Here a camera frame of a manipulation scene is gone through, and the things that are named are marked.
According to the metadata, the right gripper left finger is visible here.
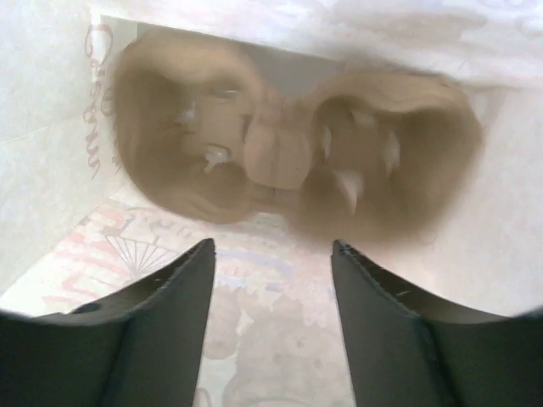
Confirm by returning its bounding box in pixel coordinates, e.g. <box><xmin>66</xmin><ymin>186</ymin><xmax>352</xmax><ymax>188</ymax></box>
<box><xmin>1</xmin><ymin>238</ymin><xmax>216</xmax><ymax>407</ymax></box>

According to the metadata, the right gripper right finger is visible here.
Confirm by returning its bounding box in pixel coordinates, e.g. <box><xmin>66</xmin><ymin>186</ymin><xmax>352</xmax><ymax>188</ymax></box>
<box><xmin>331</xmin><ymin>241</ymin><xmax>542</xmax><ymax>407</ymax></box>

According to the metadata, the brown pulp cup carrier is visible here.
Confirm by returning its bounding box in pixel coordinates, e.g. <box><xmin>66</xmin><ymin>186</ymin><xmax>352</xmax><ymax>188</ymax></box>
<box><xmin>112</xmin><ymin>33</ymin><xmax>483</xmax><ymax>243</ymax></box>

